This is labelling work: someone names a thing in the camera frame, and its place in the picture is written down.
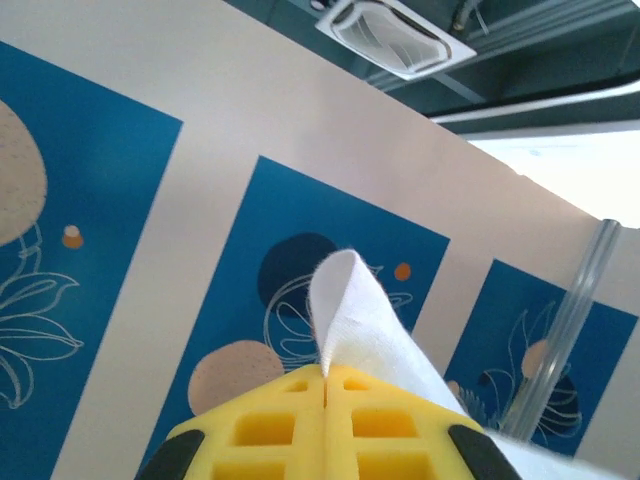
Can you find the white t-shirt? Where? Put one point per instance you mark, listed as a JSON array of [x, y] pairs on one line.
[[360, 310]]

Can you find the white ceiling air conditioner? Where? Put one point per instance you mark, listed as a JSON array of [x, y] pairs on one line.
[[395, 35]]

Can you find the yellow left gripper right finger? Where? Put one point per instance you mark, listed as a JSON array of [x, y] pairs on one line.
[[340, 430]]

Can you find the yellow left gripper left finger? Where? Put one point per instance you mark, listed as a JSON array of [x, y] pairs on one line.
[[310, 430]]

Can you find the aluminium frame post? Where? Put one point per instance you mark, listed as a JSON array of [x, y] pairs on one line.
[[565, 325]]

